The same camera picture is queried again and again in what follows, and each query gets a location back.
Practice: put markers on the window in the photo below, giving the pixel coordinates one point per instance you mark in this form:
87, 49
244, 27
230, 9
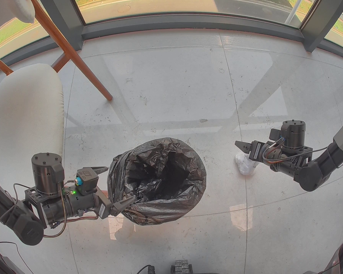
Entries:
60, 10

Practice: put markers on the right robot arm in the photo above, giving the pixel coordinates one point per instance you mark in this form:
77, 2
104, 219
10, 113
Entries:
293, 135

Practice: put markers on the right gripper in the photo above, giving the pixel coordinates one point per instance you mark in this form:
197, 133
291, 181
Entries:
258, 151

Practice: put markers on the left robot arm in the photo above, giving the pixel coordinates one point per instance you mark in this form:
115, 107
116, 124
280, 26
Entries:
47, 173

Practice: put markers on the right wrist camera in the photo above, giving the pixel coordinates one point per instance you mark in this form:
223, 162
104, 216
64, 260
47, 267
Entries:
274, 135

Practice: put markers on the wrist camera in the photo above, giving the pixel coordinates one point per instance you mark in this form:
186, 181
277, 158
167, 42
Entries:
87, 180
274, 135

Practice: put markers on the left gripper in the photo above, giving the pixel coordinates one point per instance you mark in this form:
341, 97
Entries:
83, 205

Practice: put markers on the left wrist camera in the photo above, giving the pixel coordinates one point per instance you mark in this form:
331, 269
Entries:
87, 180

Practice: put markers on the crumpled white paper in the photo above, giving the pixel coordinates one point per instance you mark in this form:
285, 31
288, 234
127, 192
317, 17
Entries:
244, 165

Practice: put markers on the white cushioned wooden chair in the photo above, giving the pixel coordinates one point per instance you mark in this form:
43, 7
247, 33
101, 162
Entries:
25, 110

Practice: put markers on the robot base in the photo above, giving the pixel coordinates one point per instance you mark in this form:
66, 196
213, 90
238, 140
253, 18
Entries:
183, 267

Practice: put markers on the black plastic bag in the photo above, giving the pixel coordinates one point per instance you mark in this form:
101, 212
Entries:
160, 181

